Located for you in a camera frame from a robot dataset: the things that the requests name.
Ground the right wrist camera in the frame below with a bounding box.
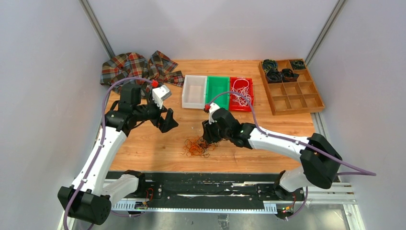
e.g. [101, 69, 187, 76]
[203, 103, 220, 124]

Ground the white cable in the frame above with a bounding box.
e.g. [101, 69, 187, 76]
[230, 78, 253, 108]

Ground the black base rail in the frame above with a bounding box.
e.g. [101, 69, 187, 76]
[112, 172, 356, 219]

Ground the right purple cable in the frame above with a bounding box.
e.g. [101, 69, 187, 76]
[207, 91, 377, 177]

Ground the plaid cloth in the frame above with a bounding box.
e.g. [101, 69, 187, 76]
[100, 51, 185, 87]

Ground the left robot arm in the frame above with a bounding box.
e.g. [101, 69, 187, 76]
[57, 84, 179, 229]

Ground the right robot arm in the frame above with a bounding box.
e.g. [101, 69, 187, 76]
[202, 108, 342, 200]

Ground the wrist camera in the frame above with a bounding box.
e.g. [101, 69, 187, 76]
[203, 103, 220, 124]
[152, 85, 172, 109]

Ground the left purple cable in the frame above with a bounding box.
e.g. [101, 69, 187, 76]
[63, 77, 158, 230]

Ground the wooden compartment tray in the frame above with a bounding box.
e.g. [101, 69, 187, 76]
[259, 58, 325, 115]

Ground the red plastic bin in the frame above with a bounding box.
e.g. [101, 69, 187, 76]
[229, 77, 254, 112]

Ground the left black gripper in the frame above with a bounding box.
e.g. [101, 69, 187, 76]
[134, 94, 179, 132]

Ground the green plastic bin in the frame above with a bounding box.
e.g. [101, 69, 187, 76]
[205, 76, 230, 110]

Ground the orange cable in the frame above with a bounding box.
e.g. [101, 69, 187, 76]
[183, 136, 219, 159]

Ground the purple cable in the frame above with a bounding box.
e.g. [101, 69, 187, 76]
[63, 77, 158, 230]
[207, 91, 377, 177]

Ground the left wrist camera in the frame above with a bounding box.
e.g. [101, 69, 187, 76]
[152, 85, 172, 109]

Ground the black coiled roll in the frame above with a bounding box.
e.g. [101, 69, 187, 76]
[265, 70, 283, 84]
[281, 69, 299, 82]
[289, 59, 307, 70]
[262, 59, 278, 73]

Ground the white plastic bin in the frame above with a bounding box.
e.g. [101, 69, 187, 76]
[181, 75, 207, 109]

